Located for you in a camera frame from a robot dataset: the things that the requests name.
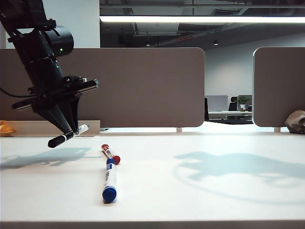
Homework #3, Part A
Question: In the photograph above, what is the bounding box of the black whiteboard marker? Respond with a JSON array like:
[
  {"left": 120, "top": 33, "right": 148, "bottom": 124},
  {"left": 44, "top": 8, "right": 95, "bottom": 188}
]
[{"left": 47, "top": 123, "right": 90, "bottom": 148}]

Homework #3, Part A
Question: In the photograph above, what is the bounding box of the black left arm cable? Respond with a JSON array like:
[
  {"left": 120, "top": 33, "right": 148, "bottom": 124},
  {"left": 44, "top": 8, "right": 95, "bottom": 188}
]
[{"left": 0, "top": 87, "right": 33, "bottom": 98}]

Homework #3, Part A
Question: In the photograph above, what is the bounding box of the white background desk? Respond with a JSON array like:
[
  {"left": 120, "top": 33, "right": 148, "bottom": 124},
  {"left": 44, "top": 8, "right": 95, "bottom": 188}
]
[{"left": 208, "top": 111, "right": 253, "bottom": 120}]

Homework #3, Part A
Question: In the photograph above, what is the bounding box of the red whiteboard marker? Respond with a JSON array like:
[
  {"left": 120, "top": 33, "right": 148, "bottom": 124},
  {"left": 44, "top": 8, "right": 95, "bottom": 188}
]
[{"left": 101, "top": 144, "right": 121, "bottom": 165}]

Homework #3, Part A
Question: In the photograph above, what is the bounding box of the narrow brown desk divider panel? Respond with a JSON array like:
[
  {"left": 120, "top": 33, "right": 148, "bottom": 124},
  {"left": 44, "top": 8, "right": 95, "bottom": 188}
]
[{"left": 252, "top": 46, "right": 305, "bottom": 128}]

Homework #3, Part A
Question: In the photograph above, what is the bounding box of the wide brown desk divider panel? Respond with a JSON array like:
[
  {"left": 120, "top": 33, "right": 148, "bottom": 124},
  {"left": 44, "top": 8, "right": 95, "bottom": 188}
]
[{"left": 0, "top": 47, "right": 206, "bottom": 128}]

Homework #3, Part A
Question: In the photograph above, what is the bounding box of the orange object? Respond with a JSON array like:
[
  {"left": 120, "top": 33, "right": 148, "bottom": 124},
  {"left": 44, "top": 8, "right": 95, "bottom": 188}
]
[{"left": 0, "top": 120, "right": 17, "bottom": 137}]

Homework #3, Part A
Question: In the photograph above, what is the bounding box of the long linear ceiling light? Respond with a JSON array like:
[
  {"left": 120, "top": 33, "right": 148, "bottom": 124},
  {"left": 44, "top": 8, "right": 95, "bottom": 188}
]
[{"left": 99, "top": 15, "right": 305, "bottom": 24}]

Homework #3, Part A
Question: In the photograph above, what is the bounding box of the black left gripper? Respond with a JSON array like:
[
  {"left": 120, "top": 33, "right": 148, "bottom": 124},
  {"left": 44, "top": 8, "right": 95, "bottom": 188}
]
[{"left": 11, "top": 57, "right": 100, "bottom": 134}]

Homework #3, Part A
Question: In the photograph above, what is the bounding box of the blue whiteboard marker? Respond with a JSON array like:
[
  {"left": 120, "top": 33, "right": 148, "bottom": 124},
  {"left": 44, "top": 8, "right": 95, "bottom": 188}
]
[{"left": 102, "top": 158, "right": 118, "bottom": 205}]

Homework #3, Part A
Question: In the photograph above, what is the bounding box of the small potted green plant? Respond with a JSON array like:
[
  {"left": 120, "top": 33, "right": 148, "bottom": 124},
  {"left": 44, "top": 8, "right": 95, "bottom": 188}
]
[{"left": 237, "top": 95, "right": 251, "bottom": 112}]

